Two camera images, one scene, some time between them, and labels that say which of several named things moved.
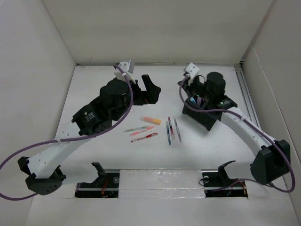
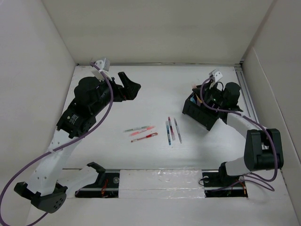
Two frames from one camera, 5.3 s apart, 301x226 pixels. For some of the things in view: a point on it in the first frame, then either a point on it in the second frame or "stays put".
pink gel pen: [147, 128] stays put
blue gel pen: [168, 133] stays put
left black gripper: [152, 91] → [130, 91]
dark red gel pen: [171, 128] stays put
